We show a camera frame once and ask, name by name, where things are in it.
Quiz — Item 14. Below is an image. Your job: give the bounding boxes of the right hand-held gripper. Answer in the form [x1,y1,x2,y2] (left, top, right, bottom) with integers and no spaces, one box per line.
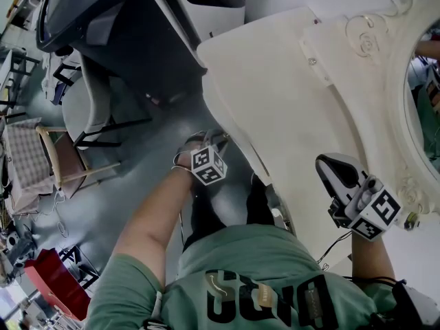
[315,153,402,243]

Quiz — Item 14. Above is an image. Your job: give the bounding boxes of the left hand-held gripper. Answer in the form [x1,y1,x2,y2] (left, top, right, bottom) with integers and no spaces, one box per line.
[173,129,230,188]

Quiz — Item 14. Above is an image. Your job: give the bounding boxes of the cream large drawer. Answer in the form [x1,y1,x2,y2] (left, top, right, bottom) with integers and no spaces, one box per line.
[219,125,272,187]

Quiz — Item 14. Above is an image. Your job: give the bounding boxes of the person's left forearm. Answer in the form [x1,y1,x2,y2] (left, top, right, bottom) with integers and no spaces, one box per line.
[111,165,197,288]

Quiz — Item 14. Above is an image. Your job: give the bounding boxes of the person's right forearm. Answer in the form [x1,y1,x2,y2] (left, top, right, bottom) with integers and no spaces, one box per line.
[350,234,396,285]

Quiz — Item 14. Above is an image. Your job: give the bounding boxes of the white ornate dressing table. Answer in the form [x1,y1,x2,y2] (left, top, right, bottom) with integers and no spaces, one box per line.
[195,7,406,240]

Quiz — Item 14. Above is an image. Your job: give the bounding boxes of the white drawer with crystal knob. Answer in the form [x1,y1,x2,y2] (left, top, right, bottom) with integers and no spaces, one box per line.
[298,29,336,87]

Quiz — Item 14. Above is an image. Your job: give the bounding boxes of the person's black trousers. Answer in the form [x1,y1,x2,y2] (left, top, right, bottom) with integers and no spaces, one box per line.
[181,172,276,252]

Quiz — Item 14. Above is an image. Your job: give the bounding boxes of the small glass bottle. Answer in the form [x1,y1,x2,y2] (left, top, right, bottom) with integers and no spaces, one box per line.
[404,211,421,232]

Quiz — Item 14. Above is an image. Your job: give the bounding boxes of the person's green shirt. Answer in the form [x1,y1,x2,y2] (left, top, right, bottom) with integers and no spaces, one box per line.
[84,223,402,330]

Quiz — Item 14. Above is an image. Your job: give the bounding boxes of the wooden chair brown seat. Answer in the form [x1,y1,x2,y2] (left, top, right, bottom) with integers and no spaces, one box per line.
[36,125,122,199]

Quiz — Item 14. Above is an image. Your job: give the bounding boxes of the grey office chair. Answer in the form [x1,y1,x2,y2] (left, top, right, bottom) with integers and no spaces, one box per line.
[61,55,154,151]

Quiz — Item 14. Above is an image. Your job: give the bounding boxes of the checkered fabric box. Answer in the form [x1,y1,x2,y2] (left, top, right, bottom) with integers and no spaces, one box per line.
[3,117,61,216]

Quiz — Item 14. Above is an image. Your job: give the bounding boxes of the white crumpled cloth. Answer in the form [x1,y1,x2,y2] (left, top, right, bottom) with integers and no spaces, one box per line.
[41,52,75,96]

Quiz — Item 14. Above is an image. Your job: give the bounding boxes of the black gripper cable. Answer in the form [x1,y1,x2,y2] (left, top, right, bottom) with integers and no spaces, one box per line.
[316,230,353,271]

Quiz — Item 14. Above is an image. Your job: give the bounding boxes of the oval mirror cream frame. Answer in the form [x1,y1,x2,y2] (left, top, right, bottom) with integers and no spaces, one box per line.
[343,0,440,219]

